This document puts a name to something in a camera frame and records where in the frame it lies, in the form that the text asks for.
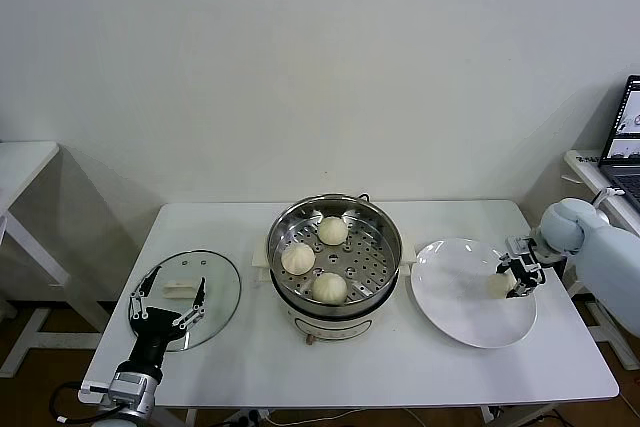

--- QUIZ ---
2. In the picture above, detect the stainless steel steamer basket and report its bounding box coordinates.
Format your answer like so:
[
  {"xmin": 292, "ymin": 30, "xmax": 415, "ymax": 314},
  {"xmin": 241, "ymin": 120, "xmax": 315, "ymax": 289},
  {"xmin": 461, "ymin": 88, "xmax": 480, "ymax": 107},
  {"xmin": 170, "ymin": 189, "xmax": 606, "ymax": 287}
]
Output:
[{"xmin": 264, "ymin": 195, "xmax": 403, "ymax": 317}]

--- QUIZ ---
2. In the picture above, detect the white round plate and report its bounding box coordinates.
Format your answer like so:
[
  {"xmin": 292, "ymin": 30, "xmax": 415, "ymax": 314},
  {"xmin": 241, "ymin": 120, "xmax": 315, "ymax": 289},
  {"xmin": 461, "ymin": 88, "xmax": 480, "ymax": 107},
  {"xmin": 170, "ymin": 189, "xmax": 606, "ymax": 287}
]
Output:
[{"xmin": 409, "ymin": 238, "xmax": 539, "ymax": 350}]

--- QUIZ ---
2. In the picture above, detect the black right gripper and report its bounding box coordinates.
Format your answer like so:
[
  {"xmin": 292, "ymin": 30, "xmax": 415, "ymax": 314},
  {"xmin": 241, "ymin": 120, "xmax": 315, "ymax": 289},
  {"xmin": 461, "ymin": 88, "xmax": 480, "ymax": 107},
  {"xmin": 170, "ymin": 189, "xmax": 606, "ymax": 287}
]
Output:
[{"xmin": 494, "ymin": 246, "xmax": 547, "ymax": 301}]

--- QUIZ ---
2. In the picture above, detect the black laptop power cable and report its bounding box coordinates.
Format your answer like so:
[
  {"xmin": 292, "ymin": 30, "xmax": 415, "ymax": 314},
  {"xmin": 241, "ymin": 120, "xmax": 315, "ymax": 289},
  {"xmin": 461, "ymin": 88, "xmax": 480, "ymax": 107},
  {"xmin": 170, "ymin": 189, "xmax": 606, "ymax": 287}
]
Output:
[{"xmin": 592, "ymin": 186, "xmax": 624, "ymax": 208}]

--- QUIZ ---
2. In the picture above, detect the white electric cooker pot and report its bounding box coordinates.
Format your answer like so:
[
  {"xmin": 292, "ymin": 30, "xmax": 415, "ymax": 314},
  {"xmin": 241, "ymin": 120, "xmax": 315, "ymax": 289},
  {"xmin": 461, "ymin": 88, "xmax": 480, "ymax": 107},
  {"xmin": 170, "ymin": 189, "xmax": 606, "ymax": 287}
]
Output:
[{"xmin": 248, "ymin": 234, "xmax": 416, "ymax": 347}]

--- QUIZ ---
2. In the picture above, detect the white floor power strip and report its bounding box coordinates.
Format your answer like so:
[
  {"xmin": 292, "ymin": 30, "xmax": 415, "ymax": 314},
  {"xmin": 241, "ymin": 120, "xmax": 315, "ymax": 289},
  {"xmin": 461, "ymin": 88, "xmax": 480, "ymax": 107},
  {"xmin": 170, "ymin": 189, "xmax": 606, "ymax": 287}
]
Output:
[{"xmin": 219, "ymin": 409, "xmax": 274, "ymax": 426}]

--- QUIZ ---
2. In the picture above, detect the empty white side table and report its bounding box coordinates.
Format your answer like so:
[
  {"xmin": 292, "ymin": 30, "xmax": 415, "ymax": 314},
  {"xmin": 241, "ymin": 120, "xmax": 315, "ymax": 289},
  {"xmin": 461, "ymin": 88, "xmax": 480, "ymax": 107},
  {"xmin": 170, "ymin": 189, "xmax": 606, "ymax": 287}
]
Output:
[{"xmin": 0, "ymin": 140, "xmax": 109, "ymax": 381}]

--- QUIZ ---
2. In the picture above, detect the white side table with laptop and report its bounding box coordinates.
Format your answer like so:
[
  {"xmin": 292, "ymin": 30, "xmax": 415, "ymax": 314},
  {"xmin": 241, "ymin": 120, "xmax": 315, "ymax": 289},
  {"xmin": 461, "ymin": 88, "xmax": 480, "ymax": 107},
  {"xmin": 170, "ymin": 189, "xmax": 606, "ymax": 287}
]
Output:
[{"xmin": 559, "ymin": 149, "xmax": 640, "ymax": 373}]

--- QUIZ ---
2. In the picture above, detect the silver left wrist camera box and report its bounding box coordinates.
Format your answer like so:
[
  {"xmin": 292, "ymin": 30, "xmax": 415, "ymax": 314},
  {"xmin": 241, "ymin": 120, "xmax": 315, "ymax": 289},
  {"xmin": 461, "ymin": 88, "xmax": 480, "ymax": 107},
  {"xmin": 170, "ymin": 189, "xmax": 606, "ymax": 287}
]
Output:
[{"xmin": 79, "ymin": 371, "xmax": 146, "ymax": 401}]

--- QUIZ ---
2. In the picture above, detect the dark grey open laptop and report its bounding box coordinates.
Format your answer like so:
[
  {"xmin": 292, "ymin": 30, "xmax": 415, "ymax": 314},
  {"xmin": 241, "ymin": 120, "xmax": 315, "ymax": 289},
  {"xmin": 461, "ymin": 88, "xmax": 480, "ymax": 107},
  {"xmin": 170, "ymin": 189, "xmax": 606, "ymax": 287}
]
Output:
[{"xmin": 597, "ymin": 75, "xmax": 640, "ymax": 211}]

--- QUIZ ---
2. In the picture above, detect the white steamed baozi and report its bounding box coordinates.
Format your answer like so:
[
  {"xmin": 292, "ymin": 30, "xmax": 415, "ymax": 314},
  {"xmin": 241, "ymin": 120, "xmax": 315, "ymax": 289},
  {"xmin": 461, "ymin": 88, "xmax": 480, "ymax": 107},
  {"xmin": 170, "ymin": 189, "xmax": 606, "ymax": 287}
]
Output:
[
  {"xmin": 281, "ymin": 244, "xmax": 317, "ymax": 277},
  {"xmin": 318, "ymin": 216, "xmax": 350, "ymax": 247},
  {"xmin": 312, "ymin": 271, "xmax": 349, "ymax": 306},
  {"xmin": 487, "ymin": 271, "xmax": 516, "ymax": 301}
]

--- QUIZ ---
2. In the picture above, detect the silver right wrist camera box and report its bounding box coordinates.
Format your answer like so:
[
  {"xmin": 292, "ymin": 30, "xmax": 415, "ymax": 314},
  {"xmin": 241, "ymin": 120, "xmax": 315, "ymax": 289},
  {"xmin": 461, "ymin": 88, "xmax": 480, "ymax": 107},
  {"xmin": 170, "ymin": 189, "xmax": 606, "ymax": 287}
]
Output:
[{"xmin": 503, "ymin": 235, "xmax": 532, "ymax": 255}]

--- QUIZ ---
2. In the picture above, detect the round glass pot lid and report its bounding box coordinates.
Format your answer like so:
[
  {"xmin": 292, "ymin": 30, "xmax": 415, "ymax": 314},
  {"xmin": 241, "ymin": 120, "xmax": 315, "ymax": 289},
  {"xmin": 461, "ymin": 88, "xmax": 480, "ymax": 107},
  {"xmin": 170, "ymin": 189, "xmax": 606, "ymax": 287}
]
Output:
[{"xmin": 126, "ymin": 249, "xmax": 242, "ymax": 353}]

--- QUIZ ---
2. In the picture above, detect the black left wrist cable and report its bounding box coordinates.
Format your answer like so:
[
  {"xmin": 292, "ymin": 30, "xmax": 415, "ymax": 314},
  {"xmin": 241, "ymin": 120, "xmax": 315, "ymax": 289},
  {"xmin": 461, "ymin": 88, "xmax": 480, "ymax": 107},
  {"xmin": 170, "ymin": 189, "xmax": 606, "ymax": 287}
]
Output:
[{"xmin": 48, "ymin": 380, "xmax": 119, "ymax": 424}]

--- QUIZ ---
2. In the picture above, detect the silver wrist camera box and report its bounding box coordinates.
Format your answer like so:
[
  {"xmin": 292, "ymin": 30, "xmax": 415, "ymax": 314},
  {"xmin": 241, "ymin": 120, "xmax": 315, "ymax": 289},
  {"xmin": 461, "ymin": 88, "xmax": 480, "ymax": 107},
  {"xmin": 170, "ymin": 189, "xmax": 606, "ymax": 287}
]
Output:
[
  {"xmin": 503, "ymin": 235, "xmax": 532, "ymax": 255},
  {"xmin": 79, "ymin": 371, "xmax": 146, "ymax": 401}
]

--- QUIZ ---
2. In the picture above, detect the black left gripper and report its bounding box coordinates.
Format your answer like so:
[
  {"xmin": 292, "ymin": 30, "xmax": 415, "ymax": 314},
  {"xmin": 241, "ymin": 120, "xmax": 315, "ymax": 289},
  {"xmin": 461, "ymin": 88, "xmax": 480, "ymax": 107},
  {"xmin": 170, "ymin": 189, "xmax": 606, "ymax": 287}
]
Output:
[{"xmin": 127, "ymin": 265, "xmax": 207, "ymax": 377}]

